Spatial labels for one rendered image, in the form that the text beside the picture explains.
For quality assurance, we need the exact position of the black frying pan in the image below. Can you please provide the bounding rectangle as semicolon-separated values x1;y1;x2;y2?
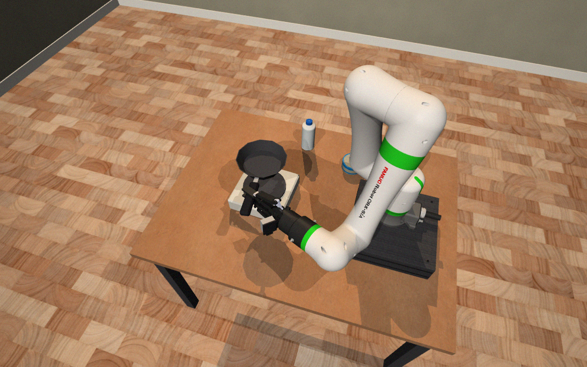
236;140;287;209

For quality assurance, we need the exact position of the round tin with blue rims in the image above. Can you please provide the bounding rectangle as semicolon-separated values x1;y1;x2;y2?
341;153;357;175

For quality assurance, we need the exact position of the white bottle with blue cap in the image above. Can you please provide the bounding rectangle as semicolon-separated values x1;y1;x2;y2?
301;119;316;151

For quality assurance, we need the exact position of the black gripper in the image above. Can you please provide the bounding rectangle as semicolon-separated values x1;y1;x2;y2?
242;185;301;235

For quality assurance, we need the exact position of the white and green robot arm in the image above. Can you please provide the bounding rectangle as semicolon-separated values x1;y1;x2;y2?
288;65;447;272

